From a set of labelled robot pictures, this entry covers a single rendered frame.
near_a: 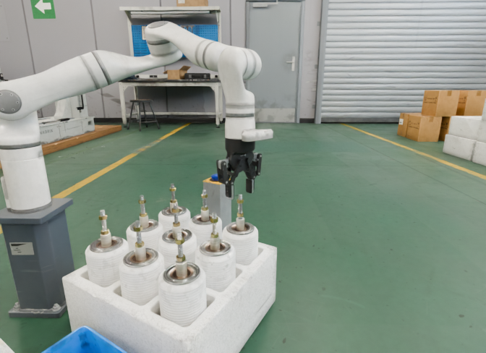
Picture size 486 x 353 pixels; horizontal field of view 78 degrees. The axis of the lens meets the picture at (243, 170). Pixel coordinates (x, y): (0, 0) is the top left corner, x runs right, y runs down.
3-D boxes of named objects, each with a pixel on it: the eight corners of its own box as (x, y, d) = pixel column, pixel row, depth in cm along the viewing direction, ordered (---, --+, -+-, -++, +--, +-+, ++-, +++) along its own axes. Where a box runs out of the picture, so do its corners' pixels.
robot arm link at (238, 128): (248, 142, 66) (248, 114, 64) (216, 137, 74) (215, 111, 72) (275, 138, 72) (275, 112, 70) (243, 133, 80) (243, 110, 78)
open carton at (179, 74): (171, 80, 533) (170, 66, 527) (191, 80, 523) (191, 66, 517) (162, 79, 505) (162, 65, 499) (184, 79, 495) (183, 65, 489)
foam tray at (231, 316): (72, 338, 76) (61, 277, 72) (176, 264, 109) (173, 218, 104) (192, 420, 58) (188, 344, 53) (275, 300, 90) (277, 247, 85)
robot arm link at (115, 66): (176, 52, 96) (98, 82, 88) (167, 21, 90) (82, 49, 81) (189, 61, 90) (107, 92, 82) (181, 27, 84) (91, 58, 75)
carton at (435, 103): (455, 116, 354) (460, 90, 346) (435, 116, 353) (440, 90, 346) (439, 114, 382) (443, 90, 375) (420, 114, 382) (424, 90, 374)
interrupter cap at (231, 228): (259, 226, 82) (259, 224, 82) (246, 239, 76) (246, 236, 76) (235, 221, 86) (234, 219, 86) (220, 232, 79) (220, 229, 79)
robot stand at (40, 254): (8, 317, 84) (-17, 218, 76) (43, 284, 98) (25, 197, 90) (59, 318, 83) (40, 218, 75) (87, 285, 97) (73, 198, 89)
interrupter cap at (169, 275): (154, 278, 60) (154, 275, 60) (181, 260, 66) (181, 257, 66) (181, 291, 56) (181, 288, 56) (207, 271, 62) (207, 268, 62)
